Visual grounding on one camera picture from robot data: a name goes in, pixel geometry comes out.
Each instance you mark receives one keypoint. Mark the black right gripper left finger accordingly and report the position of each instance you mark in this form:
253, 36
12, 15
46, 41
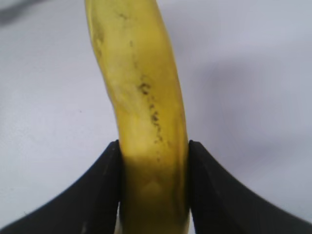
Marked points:
89, 206

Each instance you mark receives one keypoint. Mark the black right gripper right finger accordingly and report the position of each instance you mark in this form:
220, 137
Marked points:
221, 204

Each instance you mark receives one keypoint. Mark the yellow banana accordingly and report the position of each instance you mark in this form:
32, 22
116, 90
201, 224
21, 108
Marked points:
135, 56

